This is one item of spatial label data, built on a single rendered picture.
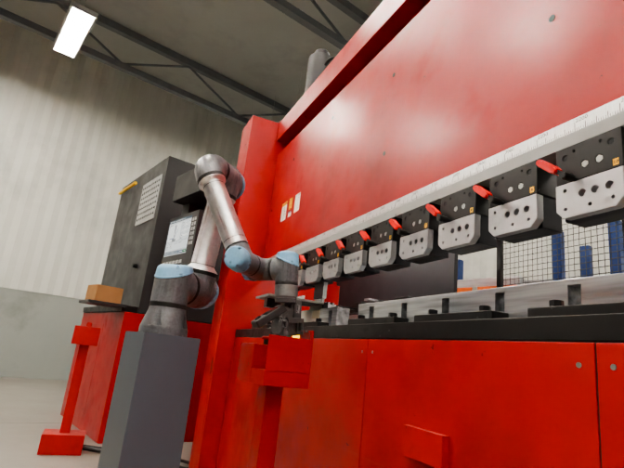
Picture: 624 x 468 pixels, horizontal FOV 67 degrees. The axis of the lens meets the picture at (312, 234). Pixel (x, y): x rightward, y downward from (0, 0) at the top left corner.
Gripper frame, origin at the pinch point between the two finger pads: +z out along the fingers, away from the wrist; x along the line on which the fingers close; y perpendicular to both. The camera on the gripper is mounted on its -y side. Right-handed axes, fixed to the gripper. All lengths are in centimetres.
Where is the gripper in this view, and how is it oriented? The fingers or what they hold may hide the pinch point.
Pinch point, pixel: (277, 361)
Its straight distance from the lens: 153.3
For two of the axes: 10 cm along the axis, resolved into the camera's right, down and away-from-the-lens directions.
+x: -5.4, 1.6, 8.3
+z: -0.4, 9.8, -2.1
